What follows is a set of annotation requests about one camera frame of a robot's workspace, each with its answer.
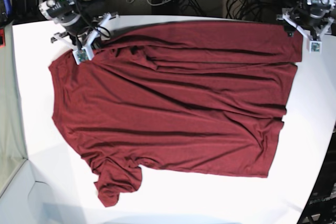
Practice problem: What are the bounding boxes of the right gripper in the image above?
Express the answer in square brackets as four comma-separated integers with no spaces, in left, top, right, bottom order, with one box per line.
[50,13,119,52]

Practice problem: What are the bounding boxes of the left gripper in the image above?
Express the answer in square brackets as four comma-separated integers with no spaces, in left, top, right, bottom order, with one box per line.
[276,8,335,41]

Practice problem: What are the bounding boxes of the dark red t-shirt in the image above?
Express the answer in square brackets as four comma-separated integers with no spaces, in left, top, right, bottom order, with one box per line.
[49,21,303,207]

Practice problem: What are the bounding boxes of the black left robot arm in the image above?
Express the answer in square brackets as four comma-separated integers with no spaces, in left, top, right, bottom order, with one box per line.
[277,0,335,45]

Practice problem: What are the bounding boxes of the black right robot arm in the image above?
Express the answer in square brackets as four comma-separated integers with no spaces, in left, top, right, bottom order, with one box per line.
[38,0,111,50]

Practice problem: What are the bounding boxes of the green cloth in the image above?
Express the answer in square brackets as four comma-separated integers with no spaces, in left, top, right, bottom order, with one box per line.
[1,24,27,187]

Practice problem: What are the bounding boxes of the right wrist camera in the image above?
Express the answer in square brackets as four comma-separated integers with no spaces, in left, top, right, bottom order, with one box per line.
[72,47,95,65]

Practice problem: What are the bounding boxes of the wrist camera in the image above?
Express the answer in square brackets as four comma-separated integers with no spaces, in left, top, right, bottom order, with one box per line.
[307,40,322,54]
[72,47,95,65]

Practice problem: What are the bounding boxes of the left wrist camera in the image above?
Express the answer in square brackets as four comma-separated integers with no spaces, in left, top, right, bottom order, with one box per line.
[307,40,322,54]

